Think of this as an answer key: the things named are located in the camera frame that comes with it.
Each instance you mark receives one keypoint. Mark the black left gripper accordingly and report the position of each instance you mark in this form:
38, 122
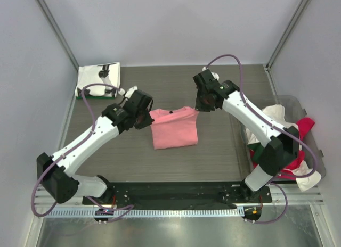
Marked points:
147, 121

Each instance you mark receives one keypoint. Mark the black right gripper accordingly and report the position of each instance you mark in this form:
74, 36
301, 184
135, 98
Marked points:
200, 106

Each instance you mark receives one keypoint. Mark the pink t shirt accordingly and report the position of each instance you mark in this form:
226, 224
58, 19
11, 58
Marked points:
174, 128

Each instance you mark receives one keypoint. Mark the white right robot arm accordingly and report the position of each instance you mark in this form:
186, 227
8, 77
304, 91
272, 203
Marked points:
280, 144

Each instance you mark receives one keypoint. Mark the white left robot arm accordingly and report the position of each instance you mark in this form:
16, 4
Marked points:
57, 173

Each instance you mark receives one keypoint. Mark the folded white printed t shirt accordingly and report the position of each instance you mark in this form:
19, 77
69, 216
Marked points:
106, 74

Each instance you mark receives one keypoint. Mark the folded green t shirt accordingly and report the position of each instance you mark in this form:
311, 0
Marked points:
96, 97

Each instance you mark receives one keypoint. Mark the dark green crumpled t shirt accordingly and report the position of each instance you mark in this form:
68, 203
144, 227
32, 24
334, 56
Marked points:
256, 150

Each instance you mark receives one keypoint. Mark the clear plastic bin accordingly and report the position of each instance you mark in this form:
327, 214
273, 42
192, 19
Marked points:
293, 113

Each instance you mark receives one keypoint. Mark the magenta crumpled t shirt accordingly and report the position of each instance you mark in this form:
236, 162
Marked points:
298, 166

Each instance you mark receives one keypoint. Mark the white crumpled t shirt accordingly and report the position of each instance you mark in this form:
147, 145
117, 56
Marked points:
276, 112

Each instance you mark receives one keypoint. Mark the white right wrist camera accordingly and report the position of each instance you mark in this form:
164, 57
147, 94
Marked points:
215, 75

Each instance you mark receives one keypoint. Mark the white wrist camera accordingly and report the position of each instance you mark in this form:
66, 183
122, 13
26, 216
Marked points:
127, 93
215, 75

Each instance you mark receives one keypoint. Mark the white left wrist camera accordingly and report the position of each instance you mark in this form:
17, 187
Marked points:
127, 93

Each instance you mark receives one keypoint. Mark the white slotted cable duct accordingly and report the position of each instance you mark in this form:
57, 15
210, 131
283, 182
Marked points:
92, 212

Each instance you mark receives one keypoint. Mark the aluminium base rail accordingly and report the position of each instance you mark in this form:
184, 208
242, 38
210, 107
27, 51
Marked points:
43, 198

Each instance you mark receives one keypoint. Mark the right aluminium frame post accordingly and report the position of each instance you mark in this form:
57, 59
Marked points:
301, 7

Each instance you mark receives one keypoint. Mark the aluminium frame post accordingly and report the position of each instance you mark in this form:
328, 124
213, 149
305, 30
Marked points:
301, 7
57, 31

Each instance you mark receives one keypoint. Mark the left aluminium frame post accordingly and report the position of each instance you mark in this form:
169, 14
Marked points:
57, 31

